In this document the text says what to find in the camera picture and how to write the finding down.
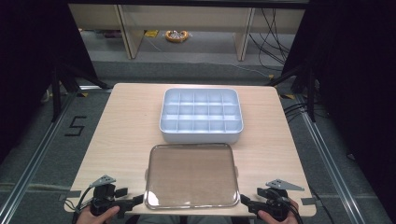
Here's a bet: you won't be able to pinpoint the white compartment storage box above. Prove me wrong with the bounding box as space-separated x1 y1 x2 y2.
159 88 245 145

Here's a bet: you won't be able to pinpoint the person's right hand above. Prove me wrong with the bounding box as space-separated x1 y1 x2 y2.
257 199 301 224

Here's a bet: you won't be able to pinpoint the hand-held gripper cable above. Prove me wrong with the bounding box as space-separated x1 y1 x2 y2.
270 188 305 224
72 186 95 216

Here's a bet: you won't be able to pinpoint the bundle of black cables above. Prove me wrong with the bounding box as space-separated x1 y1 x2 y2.
247 7 297 73

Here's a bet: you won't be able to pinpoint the clear plastic lid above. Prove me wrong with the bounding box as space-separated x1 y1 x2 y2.
144 143 241 210

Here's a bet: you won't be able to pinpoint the person's left hand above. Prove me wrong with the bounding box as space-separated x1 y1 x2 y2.
75 204 121 224

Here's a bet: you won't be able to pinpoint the beige wooden desk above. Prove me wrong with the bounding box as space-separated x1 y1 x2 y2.
68 3 306 62

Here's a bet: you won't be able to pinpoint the orange ring-shaped object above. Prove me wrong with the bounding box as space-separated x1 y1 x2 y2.
164 29 191 44

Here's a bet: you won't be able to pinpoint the black curtain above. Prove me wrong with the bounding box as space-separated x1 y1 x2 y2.
281 0 396 216
0 0 100 162

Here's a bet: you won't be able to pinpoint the black floor cables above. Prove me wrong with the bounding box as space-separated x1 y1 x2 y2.
282 101 329 123

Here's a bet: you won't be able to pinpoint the right hand-held gripper cable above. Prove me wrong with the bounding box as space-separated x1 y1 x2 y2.
270 188 305 224

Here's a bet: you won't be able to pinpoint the black metal stand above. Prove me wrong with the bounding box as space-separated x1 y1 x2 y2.
264 62 321 123
49 61 114 123

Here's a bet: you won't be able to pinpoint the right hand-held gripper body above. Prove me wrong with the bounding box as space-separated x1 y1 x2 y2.
261 178 305 222

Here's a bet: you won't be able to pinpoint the left hand-held gripper cable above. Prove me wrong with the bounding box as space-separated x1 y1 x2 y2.
72 186 95 216

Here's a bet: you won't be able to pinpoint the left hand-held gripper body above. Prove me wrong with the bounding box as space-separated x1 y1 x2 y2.
89 175 125 217

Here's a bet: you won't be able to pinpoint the aluminium floor rail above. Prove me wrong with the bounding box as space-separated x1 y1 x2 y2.
295 94 366 224
0 91 79 224

